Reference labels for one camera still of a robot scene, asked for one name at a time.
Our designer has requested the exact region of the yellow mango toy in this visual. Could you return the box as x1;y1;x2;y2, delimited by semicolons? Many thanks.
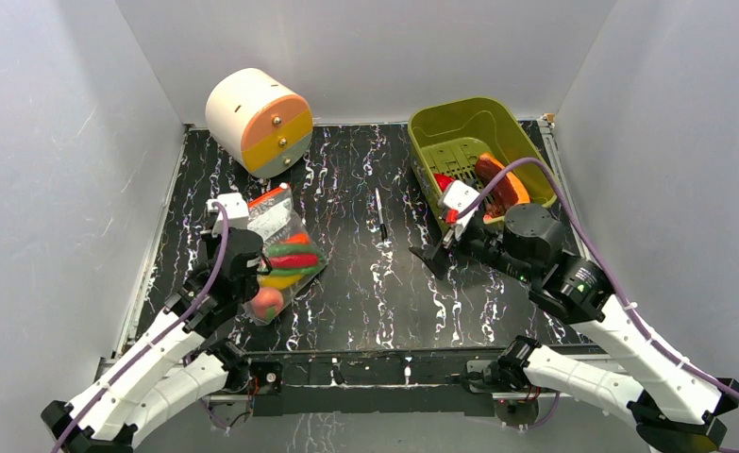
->
259;274;303;291

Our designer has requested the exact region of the red chili pepper toy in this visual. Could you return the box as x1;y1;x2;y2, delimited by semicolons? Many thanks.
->
270;253;319;270

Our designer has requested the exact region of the green chili pepper toy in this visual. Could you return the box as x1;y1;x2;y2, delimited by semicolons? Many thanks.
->
263;243;327;277

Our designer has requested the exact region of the pink peach toy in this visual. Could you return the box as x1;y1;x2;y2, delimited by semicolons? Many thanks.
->
249;287;285;324

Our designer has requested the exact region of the clear zip top bag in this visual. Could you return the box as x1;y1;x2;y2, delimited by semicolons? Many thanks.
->
244;183;328;327

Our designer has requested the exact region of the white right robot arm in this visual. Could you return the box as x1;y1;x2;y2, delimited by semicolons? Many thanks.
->
414;204;739;452

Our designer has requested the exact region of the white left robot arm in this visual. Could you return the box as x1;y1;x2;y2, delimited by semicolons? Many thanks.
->
41;202;263;452

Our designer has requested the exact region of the black and white pen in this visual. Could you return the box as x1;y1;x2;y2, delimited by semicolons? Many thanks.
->
375;188;388;243

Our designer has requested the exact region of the red bell pepper toy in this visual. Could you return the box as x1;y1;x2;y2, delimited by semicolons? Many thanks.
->
433;173;455;193

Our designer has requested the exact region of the olive green plastic bin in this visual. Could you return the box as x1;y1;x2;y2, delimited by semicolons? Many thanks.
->
408;97;544;233

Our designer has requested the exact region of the round white drawer cabinet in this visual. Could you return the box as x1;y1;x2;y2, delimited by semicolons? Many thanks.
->
205;68;313;179

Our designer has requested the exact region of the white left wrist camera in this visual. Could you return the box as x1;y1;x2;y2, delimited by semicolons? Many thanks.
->
206;193;249;236

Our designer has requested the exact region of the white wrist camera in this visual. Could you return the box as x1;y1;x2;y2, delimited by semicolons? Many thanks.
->
206;193;249;236
438;180;479;245

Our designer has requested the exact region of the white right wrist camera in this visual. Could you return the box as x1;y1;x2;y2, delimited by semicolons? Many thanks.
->
438;180;479;245

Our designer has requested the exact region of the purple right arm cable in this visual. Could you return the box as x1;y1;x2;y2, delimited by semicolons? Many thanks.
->
456;156;739;453

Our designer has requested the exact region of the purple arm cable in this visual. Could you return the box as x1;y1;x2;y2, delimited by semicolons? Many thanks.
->
48;199;231;453
456;156;739;453

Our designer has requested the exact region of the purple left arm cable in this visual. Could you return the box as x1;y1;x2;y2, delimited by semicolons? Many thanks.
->
48;199;231;453

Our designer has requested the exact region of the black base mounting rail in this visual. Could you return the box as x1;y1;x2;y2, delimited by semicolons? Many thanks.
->
184;344;608;420

